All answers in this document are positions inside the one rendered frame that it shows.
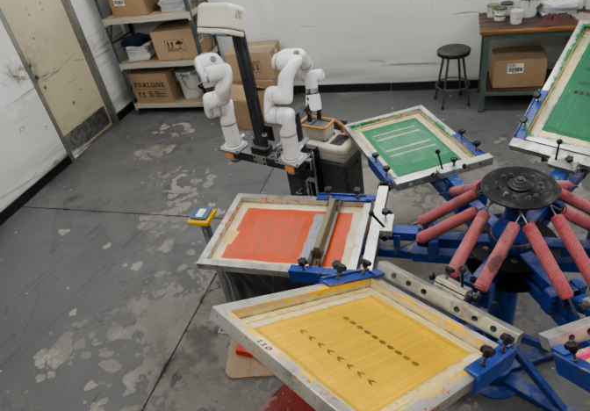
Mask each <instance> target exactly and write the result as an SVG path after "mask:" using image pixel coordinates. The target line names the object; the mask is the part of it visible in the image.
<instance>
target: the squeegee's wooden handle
mask: <svg viewBox="0 0 590 411"><path fill-rule="evenodd" d="M336 211H337V207H336V199H335V198H331V199H330V201H329V203H328V206H327V210H326V213H325V216H324V219H323V221H322V224H321V227H320V231H319V233H318V236H317V239H316V242H315V244H314V247H313V251H314V255H315V259H320V256H321V253H322V251H323V250H324V248H325V245H326V242H327V237H328V234H329V231H330V228H331V226H332V223H333V219H334V216H335V212H336Z"/></svg>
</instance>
